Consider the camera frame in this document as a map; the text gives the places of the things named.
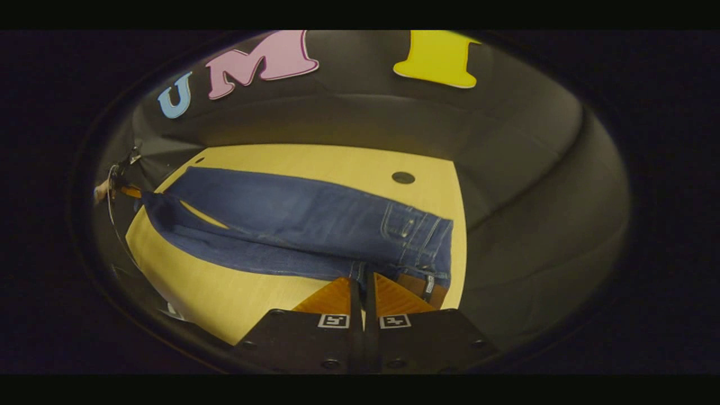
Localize black backdrop cloth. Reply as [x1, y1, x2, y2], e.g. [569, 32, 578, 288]
[93, 31, 631, 355]

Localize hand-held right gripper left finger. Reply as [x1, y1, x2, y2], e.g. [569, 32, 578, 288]
[233, 274, 365, 375]

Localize blue denim jeans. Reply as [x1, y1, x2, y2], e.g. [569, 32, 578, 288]
[139, 166, 455, 310]

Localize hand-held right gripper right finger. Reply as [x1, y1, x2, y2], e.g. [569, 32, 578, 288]
[364, 273, 500, 375]

